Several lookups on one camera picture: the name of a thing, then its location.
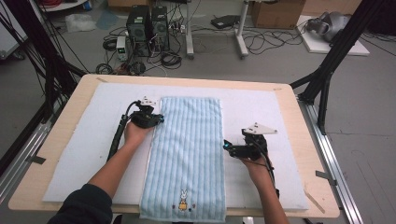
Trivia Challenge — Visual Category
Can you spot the thin black cable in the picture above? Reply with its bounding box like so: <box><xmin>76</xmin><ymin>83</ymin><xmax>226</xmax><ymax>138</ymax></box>
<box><xmin>248</xmin><ymin>134</ymin><xmax>280</xmax><ymax>199</ymax></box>

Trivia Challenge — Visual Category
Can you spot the light wooden table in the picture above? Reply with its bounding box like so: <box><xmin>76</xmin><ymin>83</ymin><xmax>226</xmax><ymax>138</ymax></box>
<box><xmin>7</xmin><ymin>74</ymin><xmax>341</xmax><ymax>218</ymax></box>

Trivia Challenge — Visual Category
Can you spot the light blue striped towel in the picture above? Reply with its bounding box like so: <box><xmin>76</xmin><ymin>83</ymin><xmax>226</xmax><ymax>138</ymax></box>
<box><xmin>139</xmin><ymin>96</ymin><xmax>228</xmax><ymax>223</ymax></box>

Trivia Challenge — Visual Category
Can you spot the brown cardboard box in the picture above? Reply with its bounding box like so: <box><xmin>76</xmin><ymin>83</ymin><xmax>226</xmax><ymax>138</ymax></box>
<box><xmin>250</xmin><ymin>0</ymin><xmax>306</xmax><ymax>30</ymax></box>

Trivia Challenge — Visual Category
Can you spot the clear plastic bag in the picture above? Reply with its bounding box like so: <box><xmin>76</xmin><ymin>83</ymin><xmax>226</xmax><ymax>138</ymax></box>
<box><xmin>64</xmin><ymin>13</ymin><xmax>98</xmax><ymax>34</ymax></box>

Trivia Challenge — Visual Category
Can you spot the grey headset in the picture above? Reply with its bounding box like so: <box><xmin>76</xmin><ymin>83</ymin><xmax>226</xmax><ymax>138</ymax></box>
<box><xmin>305</xmin><ymin>11</ymin><xmax>351</xmax><ymax>43</ymax></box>

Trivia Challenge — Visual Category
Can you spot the black cable coil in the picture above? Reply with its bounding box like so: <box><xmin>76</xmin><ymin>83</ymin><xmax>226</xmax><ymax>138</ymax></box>
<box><xmin>159</xmin><ymin>50</ymin><xmax>183</xmax><ymax>70</ymax></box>

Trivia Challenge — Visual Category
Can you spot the white floor board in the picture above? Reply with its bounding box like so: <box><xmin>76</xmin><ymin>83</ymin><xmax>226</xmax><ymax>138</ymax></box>
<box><xmin>295</xmin><ymin>14</ymin><xmax>371</xmax><ymax>57</ymax></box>

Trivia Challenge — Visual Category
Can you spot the tangle of black floor cables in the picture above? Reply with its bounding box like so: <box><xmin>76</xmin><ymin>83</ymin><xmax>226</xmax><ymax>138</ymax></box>
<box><xmin>242</xmin><ymin>27</ymin><xmax>302</xmax><ymax>56</ymax></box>

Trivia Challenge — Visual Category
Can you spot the white power supply unit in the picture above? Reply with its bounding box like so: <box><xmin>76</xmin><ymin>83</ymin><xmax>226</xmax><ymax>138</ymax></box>
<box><xmin>115</xmin><ymin>35</ymin><xmax>128</xmax><ymax>63</ymax></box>

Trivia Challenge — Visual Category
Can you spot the slim black computer tower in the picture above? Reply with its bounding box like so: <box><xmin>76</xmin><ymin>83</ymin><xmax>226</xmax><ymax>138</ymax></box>
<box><xmin>150</xmin><ymin>5</ymin><xmax>171</xmax><ymax>52</ymax></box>

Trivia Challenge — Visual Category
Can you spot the black tape piece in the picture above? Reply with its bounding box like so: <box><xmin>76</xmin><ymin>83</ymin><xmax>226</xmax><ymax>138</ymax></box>
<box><xmin>315</xmin><ymin>170</ymin><xmax>338</xmax><ymax>187</ymax></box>
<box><xmin>26</xmin><ymin>155</ymin><xmax>47</xmax><ymax>165</ymax></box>

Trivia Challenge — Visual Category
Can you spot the white desk leg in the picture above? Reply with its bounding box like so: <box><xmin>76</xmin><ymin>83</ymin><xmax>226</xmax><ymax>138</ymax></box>
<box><xmin>234</xmin><ymin>0</ymin><xmax>250</xmax><ymax>60</ymax></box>
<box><xmin>185</xmin><ymin>0</ymin><xmax>195</xmax><ymax>60</ymax></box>

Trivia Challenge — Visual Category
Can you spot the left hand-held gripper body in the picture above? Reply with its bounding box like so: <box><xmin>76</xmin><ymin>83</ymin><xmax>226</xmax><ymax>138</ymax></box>
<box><xmin>130</xmin><ymin>96</ymin><xmax>158</xmax><ymax>129</ymax></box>

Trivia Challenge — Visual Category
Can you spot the black metal frame stand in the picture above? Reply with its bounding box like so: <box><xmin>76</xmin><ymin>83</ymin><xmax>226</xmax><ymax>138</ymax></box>
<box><xmin>289</xmin><ymin>0</ymin><xmax>387</xmax><ymax>136</ymax></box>
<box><xmin>0</xmin><ymin>0</ymin><xmax>89</xmax><ymax>176</ymax></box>

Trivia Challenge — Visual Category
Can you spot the white foam mat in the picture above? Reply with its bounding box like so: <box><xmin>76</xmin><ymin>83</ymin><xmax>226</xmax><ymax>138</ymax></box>
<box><xmin>41</xmin><ymin>82</ymin><xmax>310</xmax><ymax>211</ymax></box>

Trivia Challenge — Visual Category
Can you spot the thick black sleeved cable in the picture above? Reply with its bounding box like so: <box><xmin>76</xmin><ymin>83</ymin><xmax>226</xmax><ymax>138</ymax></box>
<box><xmin>106</xmin><ymin>100</ymin><xmax>141</xmax><ymax>162</ymax></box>

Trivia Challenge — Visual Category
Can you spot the person's right hand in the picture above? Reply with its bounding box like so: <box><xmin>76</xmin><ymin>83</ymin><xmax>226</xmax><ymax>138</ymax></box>
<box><xmin>240</xmin><ymin>156</ymin><xmax>275</xmax><ymax>188</ymax></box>

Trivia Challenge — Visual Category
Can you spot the aluminium rail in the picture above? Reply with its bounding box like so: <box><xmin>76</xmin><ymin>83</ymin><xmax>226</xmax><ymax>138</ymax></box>
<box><xmin>0</xmin><ymin>102</ymin><xmax>60</xmax><ymax>203</ymax></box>
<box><xmin>297</xmin><ymin>96</ymin><xmax>365</xmax><ymax>224</ymax></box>

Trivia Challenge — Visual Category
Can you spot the person's left hand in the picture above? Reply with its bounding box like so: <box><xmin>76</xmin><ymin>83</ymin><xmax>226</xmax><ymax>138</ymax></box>
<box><xmin>123</xmin><ymin>120</ymin><xmax>155</xmax><ymax>147</ymax></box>

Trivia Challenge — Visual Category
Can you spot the flat black device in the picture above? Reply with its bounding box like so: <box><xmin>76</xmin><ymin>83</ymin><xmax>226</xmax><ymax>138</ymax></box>
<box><xmin>210</xmin><ymin>14</ymin><xmax>241</xmax><ymax>30</ymax></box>

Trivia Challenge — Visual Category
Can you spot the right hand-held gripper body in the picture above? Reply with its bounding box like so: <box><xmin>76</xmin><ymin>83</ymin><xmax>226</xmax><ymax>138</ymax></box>
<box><xmin>235</xmin><ymin>122</ymin><xmax>278</xmax><ymax>161</ymax></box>

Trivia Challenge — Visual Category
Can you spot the large black computer tower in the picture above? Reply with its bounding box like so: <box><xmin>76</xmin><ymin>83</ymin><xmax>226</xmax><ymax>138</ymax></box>
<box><xmin>125</xmin><ymin>4</ymin><xmax>152</xmax><ymax>58</ymax></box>

